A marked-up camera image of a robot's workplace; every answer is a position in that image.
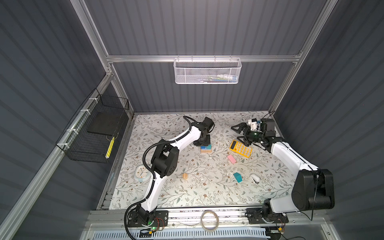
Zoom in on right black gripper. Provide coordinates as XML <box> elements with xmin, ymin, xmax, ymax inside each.
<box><xmin>231</xmin><ymin>123</ymin><xmax>264</xmax><ymax>146</ymax></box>

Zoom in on pink block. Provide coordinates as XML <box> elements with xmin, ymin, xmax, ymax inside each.
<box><xmin>227</xmin><ymin>155</ymin><xmax>237</xmax><ymax>164</ymax></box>

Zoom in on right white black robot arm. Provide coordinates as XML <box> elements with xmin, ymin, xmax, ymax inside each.
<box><xmin>231</xmin><ymin>118</ymin><xmax>335</xmax><ymax>223</ymax></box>

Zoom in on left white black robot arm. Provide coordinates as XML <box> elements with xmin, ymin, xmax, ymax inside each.
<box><xmin>126</xmin><ymin>116</ymin><xmax>215</xmax><ymax>226</ymax></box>

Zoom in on teal green block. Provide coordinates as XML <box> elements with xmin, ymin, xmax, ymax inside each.
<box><xmin>233</xmin><ymin>173</ymin><xmax>243</xmax><ymax>183</ymax></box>

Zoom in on yellow calculator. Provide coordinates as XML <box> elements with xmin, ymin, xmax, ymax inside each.
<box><xmin>230</xmin><ymin>140</ymin><xmax>253</xmax><ymax>158</ymax></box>

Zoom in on small white device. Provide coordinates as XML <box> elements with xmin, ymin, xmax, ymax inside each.
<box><xmin>250</xmin><ymin>174</ymin><xmax>261</xmax><ymax>184</ymax></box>

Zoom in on markers in white basket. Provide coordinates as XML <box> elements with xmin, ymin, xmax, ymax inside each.
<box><xmin>199</xmin><ymin>75</ymin><xmax>238</xmax><ymax>84</ymax></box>

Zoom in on round white clock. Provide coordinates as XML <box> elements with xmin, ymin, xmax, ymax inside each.
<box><xmin>134</xmin><ymin>165</ymin><xmax>152</xmax><ymax>183</ymax></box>

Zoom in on clear tape roll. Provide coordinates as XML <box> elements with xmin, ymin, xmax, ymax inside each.
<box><xmin>200</xmin><ymin>210</ymin><xmax>220</xmax><ymax>232</ymax></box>

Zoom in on black pad in basket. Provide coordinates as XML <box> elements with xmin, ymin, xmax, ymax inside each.
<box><xmin>87</xmin><ymin>112</ymin><xmax>124</xmax><ymax>137</ymax></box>

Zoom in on yellow marker pen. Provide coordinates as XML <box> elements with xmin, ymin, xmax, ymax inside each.
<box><xmin>105</xmin><ymin>137</ymin><xmax>115</xmax><ymax>159</ymax></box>

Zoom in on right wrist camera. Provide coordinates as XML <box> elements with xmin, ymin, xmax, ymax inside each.
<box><xmin>248</xmin><ymin>118</ymin><xmax>260</xmax><ymax>132</ymax></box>

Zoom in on white wire mesh basket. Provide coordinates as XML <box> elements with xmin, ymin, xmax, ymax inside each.
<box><xmin>173</xmin><ymin>58</ymin><xmax>242</xmax><ymax>85</ymax></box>

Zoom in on black wire basket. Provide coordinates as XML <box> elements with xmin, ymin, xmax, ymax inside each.
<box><xmin>56</xmin><ymin>90</ymin><xmax>130</xmax><ymax>164</ymax></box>

